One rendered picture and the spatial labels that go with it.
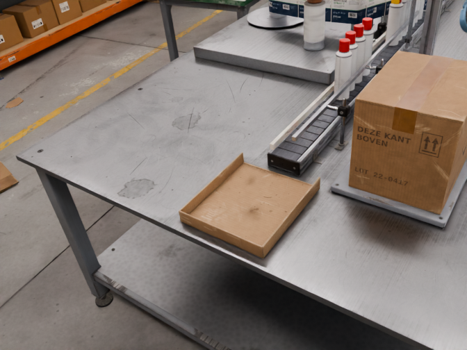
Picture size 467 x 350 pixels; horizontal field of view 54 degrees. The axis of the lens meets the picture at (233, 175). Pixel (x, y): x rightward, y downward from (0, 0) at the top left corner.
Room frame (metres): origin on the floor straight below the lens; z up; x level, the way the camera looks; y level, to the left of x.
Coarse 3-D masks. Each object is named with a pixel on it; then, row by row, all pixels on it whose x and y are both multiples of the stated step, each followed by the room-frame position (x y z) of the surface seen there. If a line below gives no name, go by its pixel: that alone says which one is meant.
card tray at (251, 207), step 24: (240, 168) 1.10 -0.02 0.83; (216, 192) 1.00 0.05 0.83; (240, 192) 0.98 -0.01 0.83; (264, 192) 0.97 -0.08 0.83; (288, 192) 0.96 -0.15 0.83; (312, 192) 0.93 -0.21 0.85; (192, 216) 0.87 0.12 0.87; (216, 216) 0.90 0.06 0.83; (240, 216) 0.89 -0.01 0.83; (264, 216) 0.88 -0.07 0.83; (288, 216) 0.83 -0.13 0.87; (240, 240) 0.77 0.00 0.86; (264, 240) 0.79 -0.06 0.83
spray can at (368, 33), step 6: (366, 18) 1.53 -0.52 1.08; (366, 24) 1.51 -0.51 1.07; (366, 30) 1.51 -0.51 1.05; (372, 30) 1.52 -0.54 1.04; (366, 36) 1.50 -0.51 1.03; (372, 36) 1.51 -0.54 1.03; (366, 42) 1.50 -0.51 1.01; (372, 42) 1.51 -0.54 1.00; (366, 48) 1.50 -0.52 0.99; (366, 54) 1.50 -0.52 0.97; (366, 60) 1.50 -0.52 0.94; (366, 72) 1.50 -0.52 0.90
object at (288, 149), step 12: (420, 24) 1.92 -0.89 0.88; (396, 48) 1.71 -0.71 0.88; (384, 60) 1.61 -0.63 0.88; (372, 72) 1.53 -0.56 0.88; (360, 84) 1.45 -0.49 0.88; (324, 120) 1.24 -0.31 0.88; (312, 132) 1.18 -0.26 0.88; (288, 144) 1.12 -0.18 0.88; (300, 144) 1.12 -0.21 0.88; (288, 156) 1.06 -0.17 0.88; (300, 156) 1.06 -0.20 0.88
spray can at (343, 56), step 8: (344, 40) 1.36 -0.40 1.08; (344, 48) 1.35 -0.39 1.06; (336, 56) 1.36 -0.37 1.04; (344, 56) 1.34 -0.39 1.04; (336, 64) 1.36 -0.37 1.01; (344, 64) 1.34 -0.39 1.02; (336, 72) 1.36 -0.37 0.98; (344, 72) 1.34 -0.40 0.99; (336, 80) 1.36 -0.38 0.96; (344, 80) 1.34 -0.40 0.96; (336, 88) 1.35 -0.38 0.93; (344, 96) 1.34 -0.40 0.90
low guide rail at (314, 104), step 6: (384, 36) 1.77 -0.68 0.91; (378, 42) 1.72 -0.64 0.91; (372, 48) 1.67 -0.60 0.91; (330, 90) 1.38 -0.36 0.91; (324, 96) 1.34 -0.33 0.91; (312, 102) 1.30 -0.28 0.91; (318, 102) 1.31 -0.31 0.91; (306, 108) 1.26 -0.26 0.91; (312, 108) 1.27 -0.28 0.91; (300, 114) 1.23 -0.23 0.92; (306, 114) 1.24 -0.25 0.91; (294, 120) 1.20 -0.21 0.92; (300, 120) 1.21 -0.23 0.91; (288, 126) 1.17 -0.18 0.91; (294, 126) 1.18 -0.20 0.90; (282, 132) 1.14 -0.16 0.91; (288, 132) 1.15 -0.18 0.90; (276, 138) 1.11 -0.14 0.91; (282, 138) 1.13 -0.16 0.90; (270, 144) 1.09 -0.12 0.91; (276, 144) 1.10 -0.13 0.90
